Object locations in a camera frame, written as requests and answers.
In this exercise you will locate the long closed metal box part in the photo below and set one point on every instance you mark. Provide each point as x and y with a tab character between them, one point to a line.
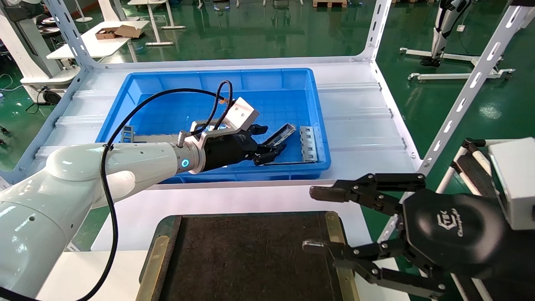
156	138

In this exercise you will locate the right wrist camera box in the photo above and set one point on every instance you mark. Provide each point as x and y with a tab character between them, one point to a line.
516	184

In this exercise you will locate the blue plastic bin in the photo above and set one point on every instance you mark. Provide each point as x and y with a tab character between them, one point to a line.
267	81

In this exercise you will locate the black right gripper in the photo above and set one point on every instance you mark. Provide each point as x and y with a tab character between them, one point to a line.
455	230

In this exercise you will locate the metal tray part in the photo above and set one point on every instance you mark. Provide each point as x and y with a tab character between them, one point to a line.
286	130

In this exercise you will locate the flat metal plate with cutouts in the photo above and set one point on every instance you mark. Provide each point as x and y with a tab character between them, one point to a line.
302	144

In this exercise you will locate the black round stool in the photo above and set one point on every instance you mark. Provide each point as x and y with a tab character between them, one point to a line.
52	31

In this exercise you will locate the white background table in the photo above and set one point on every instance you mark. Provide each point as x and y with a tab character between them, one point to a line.
96	48

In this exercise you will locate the white round base stand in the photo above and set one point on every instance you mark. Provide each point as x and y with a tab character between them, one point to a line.
83	19

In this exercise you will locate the white machine pedestal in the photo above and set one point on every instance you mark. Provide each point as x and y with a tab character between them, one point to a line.
8	42

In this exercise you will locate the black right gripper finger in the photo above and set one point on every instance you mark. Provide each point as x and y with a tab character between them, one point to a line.
330	192
319	246

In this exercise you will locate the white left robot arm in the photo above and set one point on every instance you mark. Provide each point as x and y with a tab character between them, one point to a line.
62	188

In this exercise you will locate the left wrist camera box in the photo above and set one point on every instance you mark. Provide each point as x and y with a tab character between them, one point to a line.
242	115

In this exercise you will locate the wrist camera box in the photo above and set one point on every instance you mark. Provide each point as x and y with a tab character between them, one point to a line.
516	184
242	115

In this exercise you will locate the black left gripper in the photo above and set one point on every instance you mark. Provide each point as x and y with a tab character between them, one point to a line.
228	150

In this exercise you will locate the white desk leg frame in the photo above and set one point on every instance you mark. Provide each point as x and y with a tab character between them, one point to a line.
153	25

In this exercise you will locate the white perforated shelf upright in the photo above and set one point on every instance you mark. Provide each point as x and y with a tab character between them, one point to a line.
69	31
378	29
472	81

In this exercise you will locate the open cardboard box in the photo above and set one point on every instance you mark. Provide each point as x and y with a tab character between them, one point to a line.
127	31

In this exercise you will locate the humanoid robot legs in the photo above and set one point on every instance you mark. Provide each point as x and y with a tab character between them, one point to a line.
443	16

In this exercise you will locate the wooden pallet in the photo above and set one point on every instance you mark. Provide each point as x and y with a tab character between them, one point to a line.
330	3

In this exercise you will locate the white wheeled stand base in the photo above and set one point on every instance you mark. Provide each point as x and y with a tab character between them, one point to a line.
451	76

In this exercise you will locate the black caster wheel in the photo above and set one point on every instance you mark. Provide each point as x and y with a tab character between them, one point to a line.
52	97

